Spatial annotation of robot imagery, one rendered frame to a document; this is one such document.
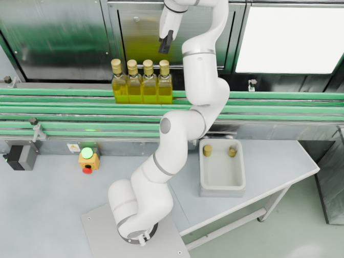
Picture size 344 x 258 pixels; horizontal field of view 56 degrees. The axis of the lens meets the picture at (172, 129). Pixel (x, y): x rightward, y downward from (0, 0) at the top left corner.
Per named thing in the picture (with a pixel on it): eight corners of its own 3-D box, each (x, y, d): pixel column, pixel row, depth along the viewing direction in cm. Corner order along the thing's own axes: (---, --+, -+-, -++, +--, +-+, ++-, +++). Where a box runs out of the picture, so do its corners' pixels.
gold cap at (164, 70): (169, 68, 118) (169, 59, 115) (169, 75, 116) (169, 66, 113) (159, 68, 118) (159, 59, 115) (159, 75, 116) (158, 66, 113)
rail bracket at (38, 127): (50, 136, 131) (39, 116, 119) (46, 151, 126) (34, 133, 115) (40, 135, 131) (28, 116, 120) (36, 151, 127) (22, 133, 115)
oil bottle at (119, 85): (132, 104, 139) (126, 69, 121) (131, 115, 136) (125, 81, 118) (119, 104, 139) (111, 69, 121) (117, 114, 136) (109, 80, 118)
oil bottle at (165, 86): (172, 105, 139) (172, 70, 121) (172, 116, 136) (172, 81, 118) (159, 105, 139) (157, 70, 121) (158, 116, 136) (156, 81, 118)
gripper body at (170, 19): (165, -13, 95) (156, 18, 104) (164, 8, 90) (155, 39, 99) (189, -7, 97) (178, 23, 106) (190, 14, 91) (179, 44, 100)
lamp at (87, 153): (93, 149, 133) (92, 146, 130) (92, 159, 130) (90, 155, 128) (83, 149, 133) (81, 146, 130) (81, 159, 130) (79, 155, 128)
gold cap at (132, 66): (138, 67, 119) (136, 59, 115) (137, 74, 117) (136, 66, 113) (128, 67, 119) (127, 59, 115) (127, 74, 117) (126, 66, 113)
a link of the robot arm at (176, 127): (185, 172, 93) (221, 143, 87) (157, 179, 82) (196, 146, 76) (161, 134, 98) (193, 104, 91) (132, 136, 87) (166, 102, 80)
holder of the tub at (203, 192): (235, 140, 144) (238, 130, 138) (241, 197, 129) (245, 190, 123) (197, 139, 145) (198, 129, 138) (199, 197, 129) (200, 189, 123)
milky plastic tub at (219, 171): (237, 149, 141) (241, 138, 134) (242, 197, 129) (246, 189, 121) (197, 148, 141) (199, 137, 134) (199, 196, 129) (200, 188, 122)
